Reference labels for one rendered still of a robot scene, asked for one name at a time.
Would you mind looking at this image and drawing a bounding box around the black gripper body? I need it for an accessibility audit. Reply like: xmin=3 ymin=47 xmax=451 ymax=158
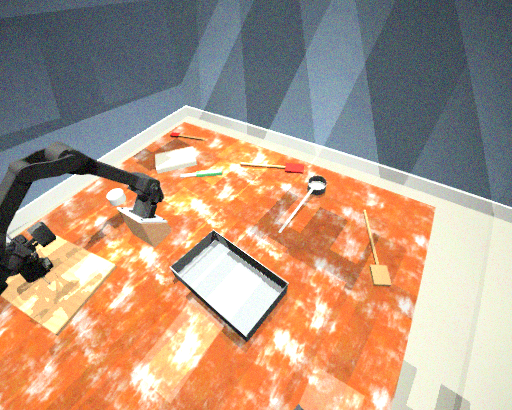
xmin=5 ymin=221 xmax=56 ymax=250

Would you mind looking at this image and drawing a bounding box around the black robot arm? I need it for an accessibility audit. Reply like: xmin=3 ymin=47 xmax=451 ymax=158
xmin=0 ymin=142 xmax=165 ymax=296

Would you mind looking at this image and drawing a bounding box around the grey saucepan with white handle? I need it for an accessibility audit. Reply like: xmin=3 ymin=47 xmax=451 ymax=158
xmin=278 ymin=175 xmax=328 ymax=234

